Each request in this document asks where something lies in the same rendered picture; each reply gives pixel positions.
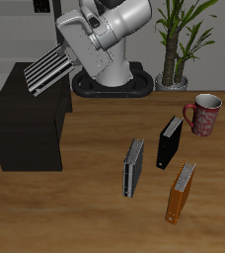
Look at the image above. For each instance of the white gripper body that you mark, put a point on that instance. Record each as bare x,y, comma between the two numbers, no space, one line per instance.
81,42

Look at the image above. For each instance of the orange book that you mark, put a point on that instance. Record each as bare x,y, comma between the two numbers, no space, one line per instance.
178,197

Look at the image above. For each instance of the red patterned mug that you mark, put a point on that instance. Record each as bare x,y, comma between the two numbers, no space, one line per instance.
206,118

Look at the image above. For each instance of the green pot plant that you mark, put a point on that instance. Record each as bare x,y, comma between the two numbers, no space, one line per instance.
170,56

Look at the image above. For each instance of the black white striped book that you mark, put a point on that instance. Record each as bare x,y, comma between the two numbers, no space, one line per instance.
47,69

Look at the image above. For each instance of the grey striped book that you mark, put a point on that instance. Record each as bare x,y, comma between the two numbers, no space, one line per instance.
132,171

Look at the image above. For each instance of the dark wooden cabinet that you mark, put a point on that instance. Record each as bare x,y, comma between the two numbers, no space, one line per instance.
25,131

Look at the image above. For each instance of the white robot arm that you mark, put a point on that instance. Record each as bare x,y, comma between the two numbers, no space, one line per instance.
131,16

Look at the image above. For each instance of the flat black base plate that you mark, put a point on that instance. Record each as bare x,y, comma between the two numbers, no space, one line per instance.
140,87

